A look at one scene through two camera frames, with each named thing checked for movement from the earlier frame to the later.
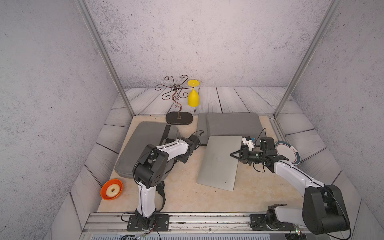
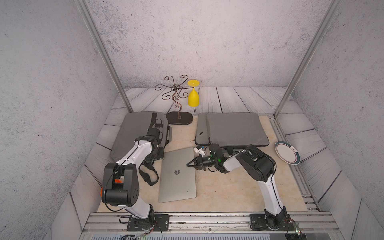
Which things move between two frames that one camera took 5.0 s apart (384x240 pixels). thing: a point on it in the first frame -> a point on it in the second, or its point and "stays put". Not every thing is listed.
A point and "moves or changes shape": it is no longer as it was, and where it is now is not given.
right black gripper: (244, 157) -> (197, 160)
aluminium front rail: (101, 222) stays put
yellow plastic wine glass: (193, 97) stays put
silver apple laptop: (219, 169) -> (177, 179)
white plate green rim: (287, 150) stays put
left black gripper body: (183, 159) -> (157, 155)
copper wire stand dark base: (179, 117) stays put
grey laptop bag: (241, 124) stays put
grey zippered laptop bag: (152, 133) moves or changes shape
